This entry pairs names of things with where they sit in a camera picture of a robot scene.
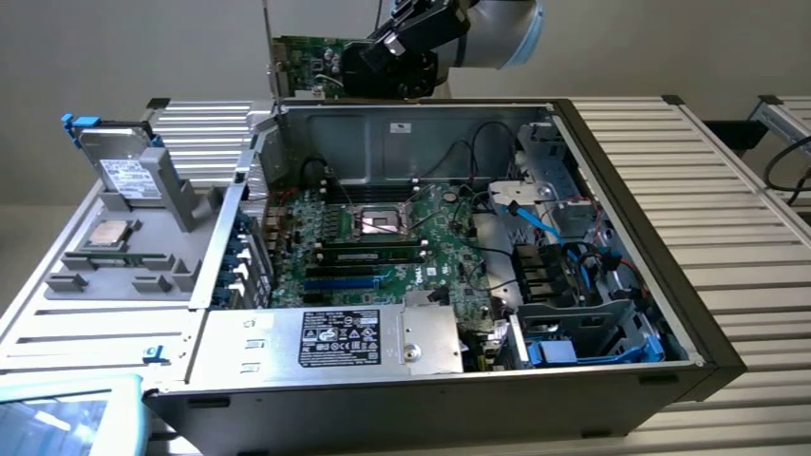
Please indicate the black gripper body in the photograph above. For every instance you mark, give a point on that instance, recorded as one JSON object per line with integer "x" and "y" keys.
{"x": 431, "y": 24}

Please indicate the green graphics card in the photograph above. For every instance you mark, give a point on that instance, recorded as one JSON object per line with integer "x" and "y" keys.
{"x": 311, "y": 62}

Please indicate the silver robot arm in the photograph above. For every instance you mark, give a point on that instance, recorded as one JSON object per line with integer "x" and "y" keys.
{"x": 501, "y": 28}

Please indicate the metal disk bay cage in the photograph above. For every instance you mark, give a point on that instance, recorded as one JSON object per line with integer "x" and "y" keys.
{"x": 558, "y": 161}

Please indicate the metal CPU socket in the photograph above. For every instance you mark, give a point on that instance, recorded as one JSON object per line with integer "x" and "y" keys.
{"x": 381, "y": 218}

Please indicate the installed green RAM stick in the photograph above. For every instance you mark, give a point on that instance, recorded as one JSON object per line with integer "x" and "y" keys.
{"x": 367, "y": 256}

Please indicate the green motherboard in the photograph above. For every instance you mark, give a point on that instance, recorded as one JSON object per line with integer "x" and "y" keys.
{"x": 438, "y": 266}

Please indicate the black expansion slot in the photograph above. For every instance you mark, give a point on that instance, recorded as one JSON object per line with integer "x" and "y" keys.
{"x": 339, "y": 271}

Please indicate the black fan shroud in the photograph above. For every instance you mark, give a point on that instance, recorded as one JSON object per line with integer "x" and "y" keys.
{"x": 540, "y": 275}

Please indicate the blue expansion slot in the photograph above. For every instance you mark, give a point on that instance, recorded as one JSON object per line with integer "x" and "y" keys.
{"x": 339, "y": 283}

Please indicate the silver hard disk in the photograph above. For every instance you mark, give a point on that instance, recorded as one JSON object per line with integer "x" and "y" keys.
{"x": 121, "y": 161}

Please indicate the blue disk carrier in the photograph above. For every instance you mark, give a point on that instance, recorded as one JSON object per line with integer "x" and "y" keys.
{"x": 83, "y": 121}

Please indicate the silver CPU chip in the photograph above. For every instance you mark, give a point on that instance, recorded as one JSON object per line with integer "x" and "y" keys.
{"x": 114, "y": 233}

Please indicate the loose green RAM stick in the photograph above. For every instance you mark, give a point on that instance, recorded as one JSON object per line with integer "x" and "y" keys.
{"x": 114, "y": 258}

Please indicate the grey power supply unit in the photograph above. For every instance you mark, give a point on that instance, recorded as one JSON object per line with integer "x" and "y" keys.
{"x": 273, "y": 342}

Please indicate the blue drive caddy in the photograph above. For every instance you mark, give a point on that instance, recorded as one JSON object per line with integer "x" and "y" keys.
{"x": 552, "y": 354}

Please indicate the grey parts rack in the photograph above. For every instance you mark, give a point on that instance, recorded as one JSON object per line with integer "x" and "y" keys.
{"x": 121, "y": 280}

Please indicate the small blue clip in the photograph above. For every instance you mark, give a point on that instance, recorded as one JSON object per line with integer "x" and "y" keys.
{"x": 154, "y": 354}

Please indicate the open black PC case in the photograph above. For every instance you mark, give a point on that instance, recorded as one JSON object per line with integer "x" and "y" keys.
{"x": 393, "y": 418}

